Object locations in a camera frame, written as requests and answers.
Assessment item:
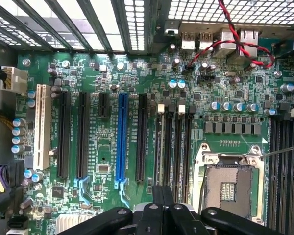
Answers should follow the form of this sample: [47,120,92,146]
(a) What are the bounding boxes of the black RAM slot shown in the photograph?
[185,105,197,204]
[277,107,288,231]
[175,104,187,198]
[165,105,176,189]
[287,110,294,233]
[268,115,278,228]
[154,104,166,187]

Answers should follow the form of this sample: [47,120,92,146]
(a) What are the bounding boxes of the thin metal locking lever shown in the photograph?
[200,168,208,216]
[258,144,294,160]

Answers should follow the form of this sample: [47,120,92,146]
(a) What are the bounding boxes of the CPU socket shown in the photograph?
[193,141,267,225]

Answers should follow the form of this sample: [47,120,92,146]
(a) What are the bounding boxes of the blue expansion slot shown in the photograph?
[114,92,131,209]

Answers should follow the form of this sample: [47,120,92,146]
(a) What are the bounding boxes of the green motherboard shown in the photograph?
[14,48,294,235]

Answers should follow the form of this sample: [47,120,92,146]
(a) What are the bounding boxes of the silver finned heatsink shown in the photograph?
[55,213,99,235]

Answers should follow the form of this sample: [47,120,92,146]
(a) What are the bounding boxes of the short black expansion slot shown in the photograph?
[98,92,110,119]

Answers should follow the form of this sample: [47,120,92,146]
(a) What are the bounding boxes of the white expansion slot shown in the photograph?
[33,84,52,171]

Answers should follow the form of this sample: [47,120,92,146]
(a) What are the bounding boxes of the silver USB port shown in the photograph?
[197,31,214,50]
[180,31,196,51]

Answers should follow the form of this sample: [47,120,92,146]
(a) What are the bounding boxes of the silver port stack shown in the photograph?
[213,28,239,59]

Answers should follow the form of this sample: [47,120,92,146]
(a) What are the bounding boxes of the silver ethernet port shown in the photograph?
[236,28,260,59]

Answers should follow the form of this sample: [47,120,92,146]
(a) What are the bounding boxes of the white power connector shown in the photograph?
[1,65,29,95]

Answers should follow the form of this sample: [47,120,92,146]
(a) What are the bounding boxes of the black cable with purple plug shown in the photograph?
[0,159,25,217]

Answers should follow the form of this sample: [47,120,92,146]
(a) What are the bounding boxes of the yellow braided wires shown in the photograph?
[0,113,15,132]

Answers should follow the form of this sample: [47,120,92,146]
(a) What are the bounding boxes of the red black twisted wire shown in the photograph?
[187,0,276,71]

